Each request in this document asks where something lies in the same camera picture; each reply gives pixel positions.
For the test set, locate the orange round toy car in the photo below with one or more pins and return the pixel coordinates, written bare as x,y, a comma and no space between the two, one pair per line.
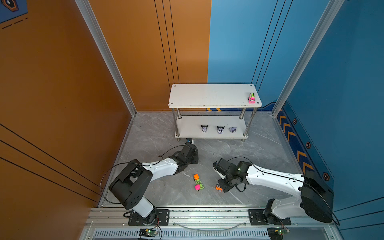
218,188

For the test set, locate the right circuit board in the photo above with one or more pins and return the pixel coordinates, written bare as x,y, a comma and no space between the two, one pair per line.
278,233

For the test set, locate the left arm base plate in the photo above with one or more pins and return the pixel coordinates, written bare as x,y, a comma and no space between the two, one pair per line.
156,217

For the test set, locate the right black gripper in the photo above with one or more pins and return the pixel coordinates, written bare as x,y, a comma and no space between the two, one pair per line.
225,189

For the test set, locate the black purple bat toy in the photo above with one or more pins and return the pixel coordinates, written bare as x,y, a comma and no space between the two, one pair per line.
220,129

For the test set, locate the left aluminium corner post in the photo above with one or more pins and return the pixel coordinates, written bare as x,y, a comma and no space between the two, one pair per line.
101,42

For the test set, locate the green pink toy car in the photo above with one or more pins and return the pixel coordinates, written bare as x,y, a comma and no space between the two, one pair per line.
251,98

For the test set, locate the white two-tier shelf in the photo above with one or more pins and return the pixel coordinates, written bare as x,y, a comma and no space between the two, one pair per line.
213,97

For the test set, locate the orange green toy car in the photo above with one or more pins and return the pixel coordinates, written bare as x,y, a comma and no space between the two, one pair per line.
197,179

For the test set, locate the pink green toy truck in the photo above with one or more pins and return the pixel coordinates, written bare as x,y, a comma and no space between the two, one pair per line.
199,187

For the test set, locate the aluminium corner post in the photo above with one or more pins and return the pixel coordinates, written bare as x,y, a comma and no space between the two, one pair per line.
101,42
315,39

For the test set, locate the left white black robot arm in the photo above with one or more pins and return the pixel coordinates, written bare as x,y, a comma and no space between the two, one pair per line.
132,182

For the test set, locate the aluminium front rail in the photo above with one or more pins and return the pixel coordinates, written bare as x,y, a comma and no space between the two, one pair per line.
201,223

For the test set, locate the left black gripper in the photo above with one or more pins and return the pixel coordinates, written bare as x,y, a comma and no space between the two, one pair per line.
196,156

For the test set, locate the circuit board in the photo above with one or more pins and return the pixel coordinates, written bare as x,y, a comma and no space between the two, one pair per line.
148,233
278,233

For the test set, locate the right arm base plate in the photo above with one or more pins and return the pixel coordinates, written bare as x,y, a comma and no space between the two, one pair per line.
257,217

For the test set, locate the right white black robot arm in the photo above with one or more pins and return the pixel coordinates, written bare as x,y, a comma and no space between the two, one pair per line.
308,196

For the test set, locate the left circuit board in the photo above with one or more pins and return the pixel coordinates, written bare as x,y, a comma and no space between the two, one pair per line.
148,233

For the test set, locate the right aluminium corner post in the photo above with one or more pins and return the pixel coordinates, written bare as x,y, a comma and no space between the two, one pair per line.
315,39

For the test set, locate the purple toy car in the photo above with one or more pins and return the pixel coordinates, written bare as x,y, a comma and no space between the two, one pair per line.
232,129

